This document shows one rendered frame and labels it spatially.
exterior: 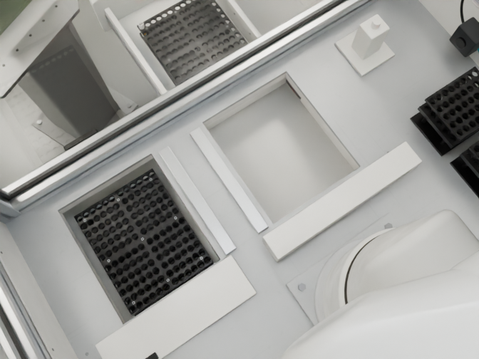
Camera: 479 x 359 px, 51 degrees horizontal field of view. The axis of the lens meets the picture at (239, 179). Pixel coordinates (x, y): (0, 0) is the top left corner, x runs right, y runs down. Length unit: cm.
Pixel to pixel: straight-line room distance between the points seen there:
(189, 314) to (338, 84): 52
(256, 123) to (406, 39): 35
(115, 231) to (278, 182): 35
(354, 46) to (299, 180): 29
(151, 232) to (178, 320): 18
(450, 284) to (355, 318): 7
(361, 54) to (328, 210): 33
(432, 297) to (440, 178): 66
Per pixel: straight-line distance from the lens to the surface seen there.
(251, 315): 90
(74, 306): 94
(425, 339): 35
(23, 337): 81
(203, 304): 89
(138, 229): 98
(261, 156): 108
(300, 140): 110
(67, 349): 91
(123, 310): 103
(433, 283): 38
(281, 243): 88
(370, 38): 100
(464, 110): 97
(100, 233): 100
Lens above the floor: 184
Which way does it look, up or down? 73 degrees down
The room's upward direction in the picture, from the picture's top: 1 degrees counter-clockwise
